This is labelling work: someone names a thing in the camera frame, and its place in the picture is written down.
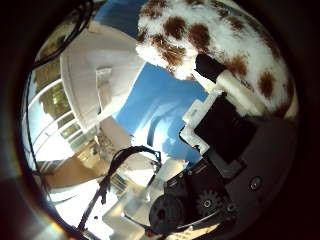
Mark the white brown spotted plush toy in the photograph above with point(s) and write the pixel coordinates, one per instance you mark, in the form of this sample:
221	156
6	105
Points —
213	30

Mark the white plastic container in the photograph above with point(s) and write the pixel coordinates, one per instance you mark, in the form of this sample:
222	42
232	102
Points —
100	73

